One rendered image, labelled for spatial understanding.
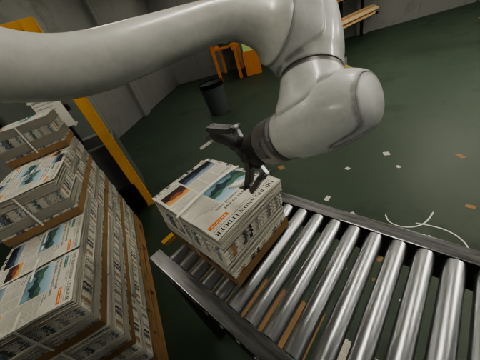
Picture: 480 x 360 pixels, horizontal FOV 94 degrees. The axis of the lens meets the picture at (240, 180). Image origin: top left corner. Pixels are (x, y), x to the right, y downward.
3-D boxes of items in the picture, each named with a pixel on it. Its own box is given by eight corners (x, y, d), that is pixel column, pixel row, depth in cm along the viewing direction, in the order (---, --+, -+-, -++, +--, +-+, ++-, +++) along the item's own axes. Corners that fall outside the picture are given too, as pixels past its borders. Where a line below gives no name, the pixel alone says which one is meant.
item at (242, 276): (207, 263, 80) (203, 256, 77) (256, 210, 94) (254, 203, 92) (239, 287, 69) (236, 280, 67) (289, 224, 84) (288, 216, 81)
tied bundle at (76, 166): (26, 218, 139) (-8, 190, 126) (37, 196, 162) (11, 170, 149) (88, 189, 148) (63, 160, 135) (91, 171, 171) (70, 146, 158)
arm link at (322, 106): (309, 166, 42) (304, 102, 45) (403, 141, 30) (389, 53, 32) (264, 158, 37) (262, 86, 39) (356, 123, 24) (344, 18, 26)
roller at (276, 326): (260, 341, 62) (256, 333, 59) (330, 223, 86) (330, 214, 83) (276, 353, 58) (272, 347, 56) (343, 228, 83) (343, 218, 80)
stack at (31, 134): (106, 261, 209) (-22, 139, 135) (106, 241, 232) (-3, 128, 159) (145, 239, 218) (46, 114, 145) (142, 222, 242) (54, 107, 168)
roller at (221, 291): (213, 297, 69) (224, 308, 69) (291, 200, 93) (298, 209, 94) (208, 294, 73) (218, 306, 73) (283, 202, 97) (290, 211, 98)
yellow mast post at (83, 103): (147, 206, 263) (17, 19, 157) (146, 202, 270) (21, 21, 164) (154, 203, 265) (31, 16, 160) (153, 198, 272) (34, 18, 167)
